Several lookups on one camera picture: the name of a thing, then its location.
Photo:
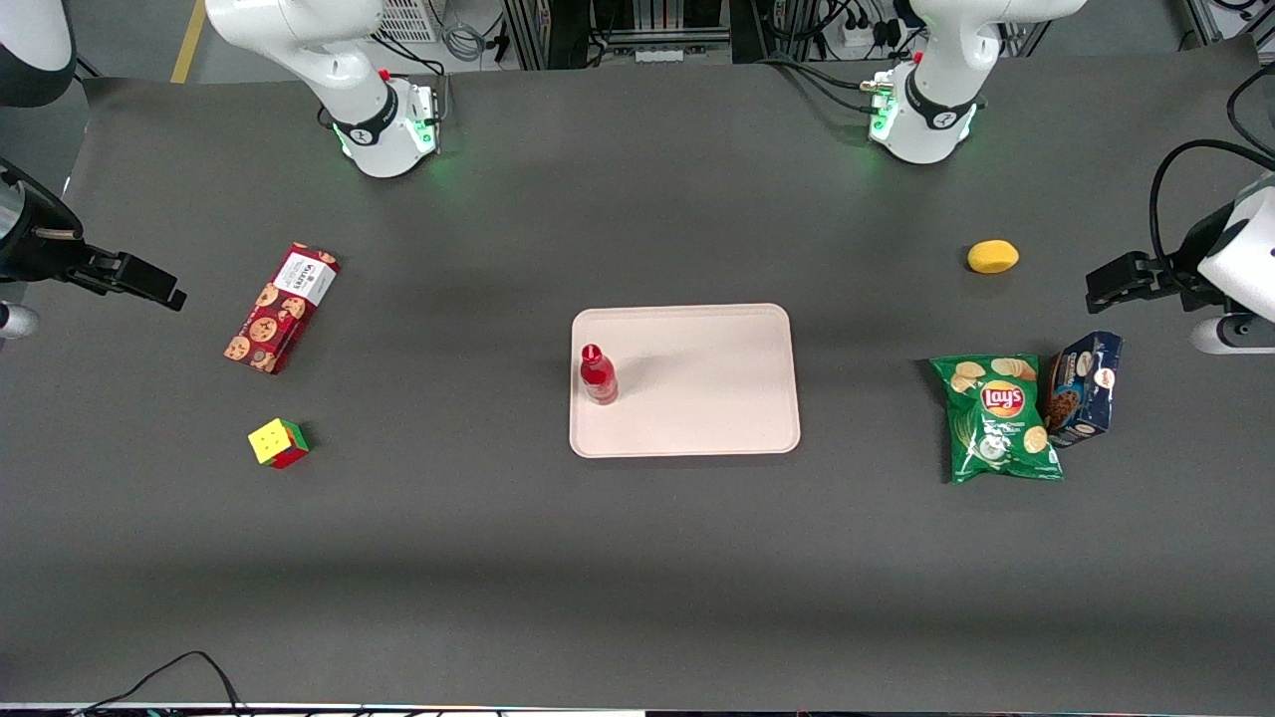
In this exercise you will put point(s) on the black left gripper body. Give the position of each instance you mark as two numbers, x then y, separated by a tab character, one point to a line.
1179	265

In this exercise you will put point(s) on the white power strip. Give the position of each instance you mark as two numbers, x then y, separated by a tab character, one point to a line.
857	38

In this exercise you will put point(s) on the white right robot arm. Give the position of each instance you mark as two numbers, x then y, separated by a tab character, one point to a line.
371	112

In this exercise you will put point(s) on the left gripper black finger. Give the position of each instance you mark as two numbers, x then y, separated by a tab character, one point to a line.
1118	269
1131	297

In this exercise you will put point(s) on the beige plastic tray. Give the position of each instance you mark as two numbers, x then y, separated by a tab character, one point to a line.
697	388

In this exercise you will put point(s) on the aluminium frame post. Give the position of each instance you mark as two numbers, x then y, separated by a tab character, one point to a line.
1205	20

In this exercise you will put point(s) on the red cookie box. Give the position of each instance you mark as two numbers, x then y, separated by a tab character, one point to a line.
279	311

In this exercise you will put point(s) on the black equipment rack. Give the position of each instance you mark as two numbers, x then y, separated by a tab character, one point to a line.
558	30

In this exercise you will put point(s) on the colourful puzzle cube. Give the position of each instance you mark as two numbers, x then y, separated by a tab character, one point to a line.
275	442

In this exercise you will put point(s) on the blue cookie box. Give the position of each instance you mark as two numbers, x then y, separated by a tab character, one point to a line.
1086	393

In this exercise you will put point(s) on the white perforated box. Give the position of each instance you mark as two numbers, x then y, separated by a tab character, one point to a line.
408	20

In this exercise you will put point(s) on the yellow lemon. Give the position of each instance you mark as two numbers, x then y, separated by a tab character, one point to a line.
993	257

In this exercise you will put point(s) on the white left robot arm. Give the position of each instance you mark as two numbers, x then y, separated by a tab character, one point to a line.
926	110

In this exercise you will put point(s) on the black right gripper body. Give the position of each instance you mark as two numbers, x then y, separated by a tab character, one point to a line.
40	254

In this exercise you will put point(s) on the red coke bottle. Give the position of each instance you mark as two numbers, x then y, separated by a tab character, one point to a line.
599	380

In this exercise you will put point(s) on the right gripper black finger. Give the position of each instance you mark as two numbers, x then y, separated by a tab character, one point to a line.
134	267
149	291

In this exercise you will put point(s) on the green Lay's chips bag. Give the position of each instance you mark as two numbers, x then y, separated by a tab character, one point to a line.
1001	418

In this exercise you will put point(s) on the dark grey table mat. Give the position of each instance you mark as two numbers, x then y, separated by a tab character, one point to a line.
637	578

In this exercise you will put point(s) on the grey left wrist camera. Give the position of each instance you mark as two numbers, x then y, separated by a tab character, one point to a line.
1230	336

